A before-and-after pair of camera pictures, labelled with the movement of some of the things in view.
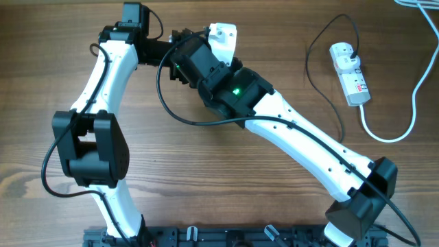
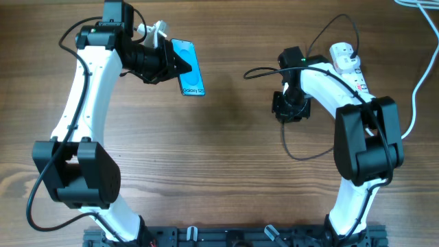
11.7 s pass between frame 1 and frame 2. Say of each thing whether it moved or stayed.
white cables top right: stayed
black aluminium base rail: stayed
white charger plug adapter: stayed
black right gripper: moved
